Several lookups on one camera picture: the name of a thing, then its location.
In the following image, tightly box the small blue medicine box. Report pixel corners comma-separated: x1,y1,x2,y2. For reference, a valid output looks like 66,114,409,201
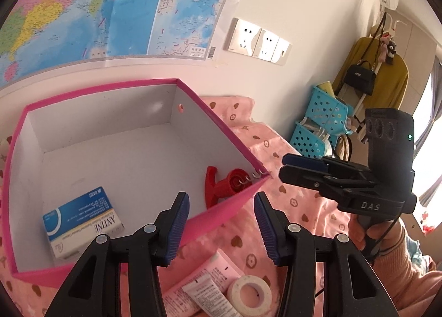
42,187,124,259

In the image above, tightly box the red corkscrew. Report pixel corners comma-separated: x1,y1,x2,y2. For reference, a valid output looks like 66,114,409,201
204,166,269,208

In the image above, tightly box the white hand cream tube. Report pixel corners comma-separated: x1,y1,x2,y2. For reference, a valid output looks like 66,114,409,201
182,274,241,317

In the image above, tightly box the white tape roll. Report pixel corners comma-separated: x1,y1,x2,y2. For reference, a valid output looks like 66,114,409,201
227,275,273,317

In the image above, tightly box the slim pink cream tube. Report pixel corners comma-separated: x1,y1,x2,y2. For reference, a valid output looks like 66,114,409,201
162,249,244,317

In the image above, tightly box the pink sweater right forearm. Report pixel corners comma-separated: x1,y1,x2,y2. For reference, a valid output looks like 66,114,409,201
374,229,441,316

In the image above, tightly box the person's right hand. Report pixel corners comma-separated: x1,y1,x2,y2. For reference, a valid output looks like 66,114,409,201
348,214,405,251

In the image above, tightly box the lower blue plastic basket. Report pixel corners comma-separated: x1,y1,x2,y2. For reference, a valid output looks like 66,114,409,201
289,123,338,159

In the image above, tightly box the blue plastic basket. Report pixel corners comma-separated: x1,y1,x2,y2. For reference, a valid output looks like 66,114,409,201
289,123,338,159
305,87,354,135

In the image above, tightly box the mustard yellow coat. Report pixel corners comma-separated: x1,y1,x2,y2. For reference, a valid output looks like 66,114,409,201
332,36,409,109

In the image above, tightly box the upper blue plastic basket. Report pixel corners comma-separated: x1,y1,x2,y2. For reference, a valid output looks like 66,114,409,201
305,87,354,135

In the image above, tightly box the black handbag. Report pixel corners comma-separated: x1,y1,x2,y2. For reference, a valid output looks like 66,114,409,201
344,60,376,96

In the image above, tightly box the pink patterned tablecloth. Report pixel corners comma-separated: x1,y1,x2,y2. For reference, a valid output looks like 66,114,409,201
1,96,349,316

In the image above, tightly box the pink cardboard storage box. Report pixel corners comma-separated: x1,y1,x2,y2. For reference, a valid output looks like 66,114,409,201
1,79,268,288

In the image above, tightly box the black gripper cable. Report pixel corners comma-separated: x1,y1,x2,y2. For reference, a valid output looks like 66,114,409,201
314,216,403,298

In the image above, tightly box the white wall socket panel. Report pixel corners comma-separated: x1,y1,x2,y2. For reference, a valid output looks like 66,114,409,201
223,18,292,66

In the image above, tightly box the colourful wall map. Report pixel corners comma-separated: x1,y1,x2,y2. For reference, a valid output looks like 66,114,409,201
1,0,225,84

